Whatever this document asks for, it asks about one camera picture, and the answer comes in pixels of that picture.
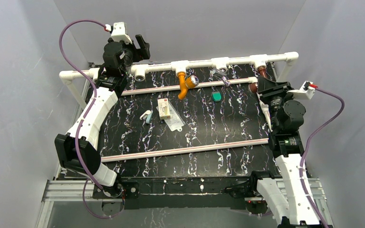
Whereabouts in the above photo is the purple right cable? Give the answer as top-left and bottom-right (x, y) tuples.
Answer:
(299, 87), (345, 228)

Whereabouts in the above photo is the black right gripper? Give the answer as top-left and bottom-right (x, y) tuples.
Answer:
(256, 76), (294, 131)

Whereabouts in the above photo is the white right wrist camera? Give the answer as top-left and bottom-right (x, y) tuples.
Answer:
(288, 81), (318, 100)

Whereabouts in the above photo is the white plastic package card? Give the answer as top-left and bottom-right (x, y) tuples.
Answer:
(162, 102), (185, 132)

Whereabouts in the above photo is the purple cable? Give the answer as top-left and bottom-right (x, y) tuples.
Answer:
(59, 19), (125, 219)
(299, 87), (345, 228)

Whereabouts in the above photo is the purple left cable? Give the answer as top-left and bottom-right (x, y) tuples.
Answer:
(59, 19), (125, 219)

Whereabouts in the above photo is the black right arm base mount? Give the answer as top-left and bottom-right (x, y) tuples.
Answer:
(221, 171), (275, 215)

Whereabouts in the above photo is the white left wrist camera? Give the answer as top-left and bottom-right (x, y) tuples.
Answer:
(111, 22), (133, 45)

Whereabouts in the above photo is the dark red water faucet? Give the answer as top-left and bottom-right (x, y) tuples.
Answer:
(248, 66), (269, 94)

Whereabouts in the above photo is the white blue stapler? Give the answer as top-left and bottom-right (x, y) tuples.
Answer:
(139, 110), (153, 124)

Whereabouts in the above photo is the white pipe frame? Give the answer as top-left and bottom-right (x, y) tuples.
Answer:
(59, 52), (299, 162)

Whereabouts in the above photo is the orange water faucet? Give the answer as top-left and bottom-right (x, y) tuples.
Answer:
(177, 72), (199, 100)

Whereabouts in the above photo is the chrome water faucet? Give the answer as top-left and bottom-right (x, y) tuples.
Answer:
(211, 68), (231, 86)

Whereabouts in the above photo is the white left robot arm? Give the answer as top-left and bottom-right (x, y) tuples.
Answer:
(54, 34), (150, 198)

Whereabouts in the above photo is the cream cardboard box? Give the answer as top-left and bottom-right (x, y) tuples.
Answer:
(157, 98), (171, 120)

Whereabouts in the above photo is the green square tape measure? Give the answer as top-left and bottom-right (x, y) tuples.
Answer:
(211, 92), (222, 102)

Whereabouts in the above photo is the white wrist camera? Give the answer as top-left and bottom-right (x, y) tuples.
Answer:
(288, 81), (318, 100)
(111, 22), (133, 45)

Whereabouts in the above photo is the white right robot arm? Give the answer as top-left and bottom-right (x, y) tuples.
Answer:
(249, 76), (329, 228)

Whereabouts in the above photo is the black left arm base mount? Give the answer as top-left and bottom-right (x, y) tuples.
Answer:
(103, 176), (139, 216)

